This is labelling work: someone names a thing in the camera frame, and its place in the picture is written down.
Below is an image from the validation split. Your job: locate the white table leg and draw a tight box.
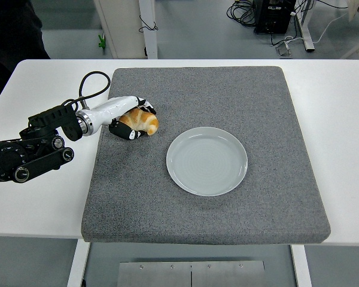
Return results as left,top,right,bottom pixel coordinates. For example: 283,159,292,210
290,244,312,287
66,239,91,287

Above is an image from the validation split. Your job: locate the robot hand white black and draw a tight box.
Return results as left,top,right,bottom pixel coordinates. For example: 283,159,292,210
88,95,158,141

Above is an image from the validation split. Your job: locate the long white cable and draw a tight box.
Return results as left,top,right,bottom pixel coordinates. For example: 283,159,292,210
284,7,353,45

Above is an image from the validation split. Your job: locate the grey power adapter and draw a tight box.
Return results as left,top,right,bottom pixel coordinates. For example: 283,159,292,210
275,41,293,57

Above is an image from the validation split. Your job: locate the grey metal plate with screws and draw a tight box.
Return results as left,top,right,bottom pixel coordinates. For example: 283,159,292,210
117,260,266,287

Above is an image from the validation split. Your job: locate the white cabinet panel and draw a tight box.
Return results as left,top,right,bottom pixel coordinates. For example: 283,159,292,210
94,0,147,60

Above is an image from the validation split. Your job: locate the golden croissant bread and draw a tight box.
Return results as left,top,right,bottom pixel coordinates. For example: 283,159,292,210
118,107,160,137

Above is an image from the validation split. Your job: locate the thin black looped cable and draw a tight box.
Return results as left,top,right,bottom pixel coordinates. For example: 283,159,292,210
138,14,159,33

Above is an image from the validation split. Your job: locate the grey felt mat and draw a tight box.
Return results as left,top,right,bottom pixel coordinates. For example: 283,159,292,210
81,66,331,246

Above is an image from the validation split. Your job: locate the white square post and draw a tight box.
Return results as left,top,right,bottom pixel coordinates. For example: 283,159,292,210
138,0,159,60

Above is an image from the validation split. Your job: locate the black cable tangle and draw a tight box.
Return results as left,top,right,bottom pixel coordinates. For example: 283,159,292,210
226,0,257,28

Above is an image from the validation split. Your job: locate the black computer tower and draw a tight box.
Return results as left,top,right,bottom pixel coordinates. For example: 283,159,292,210
253,0,297,34

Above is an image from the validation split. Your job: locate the person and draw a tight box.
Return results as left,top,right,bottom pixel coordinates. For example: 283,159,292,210
0,0,51,95

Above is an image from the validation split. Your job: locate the grey round plate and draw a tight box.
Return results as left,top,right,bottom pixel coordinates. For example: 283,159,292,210
166,126,249,197

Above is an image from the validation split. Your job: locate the white desk leg with foot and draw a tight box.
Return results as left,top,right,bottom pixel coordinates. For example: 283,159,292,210
296,0,315,52

